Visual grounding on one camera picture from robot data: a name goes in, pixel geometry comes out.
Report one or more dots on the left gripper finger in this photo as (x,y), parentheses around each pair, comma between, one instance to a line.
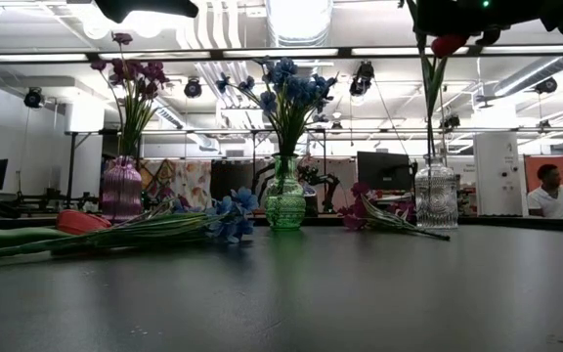
(149,10)

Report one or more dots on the purple artificial flower bunch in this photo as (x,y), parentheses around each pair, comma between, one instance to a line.
(152,73)
(122,38)
(355,220)

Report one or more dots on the blue artificial flower bunch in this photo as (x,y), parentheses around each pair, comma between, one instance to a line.
(235,215)
(268,101)
(284,68)

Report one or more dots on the black background robot arm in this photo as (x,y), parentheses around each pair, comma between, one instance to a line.
(325,186)
(56,199)

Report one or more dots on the clear glass vase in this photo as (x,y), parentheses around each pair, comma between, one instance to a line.
(435,200)

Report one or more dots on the pink ribbed glass vase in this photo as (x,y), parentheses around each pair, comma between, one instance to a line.
(121,195)

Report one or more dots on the green glass vase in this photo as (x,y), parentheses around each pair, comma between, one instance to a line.
(285,205)

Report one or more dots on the black hanging spotlight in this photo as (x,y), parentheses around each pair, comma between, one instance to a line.
(193,88)
(362,78)
(545,85)
(33,98)

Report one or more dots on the crossbeam with light strips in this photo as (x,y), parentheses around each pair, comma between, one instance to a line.
(281,52)

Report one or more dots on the white cabinet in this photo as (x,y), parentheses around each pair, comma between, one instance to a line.
(499,161)

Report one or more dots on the floral patterned cloth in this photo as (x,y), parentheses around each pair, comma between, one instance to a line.
(191,178)

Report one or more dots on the black partition panel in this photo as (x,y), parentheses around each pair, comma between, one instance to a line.
(232,181)

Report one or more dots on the person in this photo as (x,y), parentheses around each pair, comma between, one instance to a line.
(550,203)

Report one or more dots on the silver ventilation duct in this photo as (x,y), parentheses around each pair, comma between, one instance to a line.
(298,22)

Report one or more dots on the orange partition wall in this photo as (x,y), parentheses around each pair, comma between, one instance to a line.
(531,166)

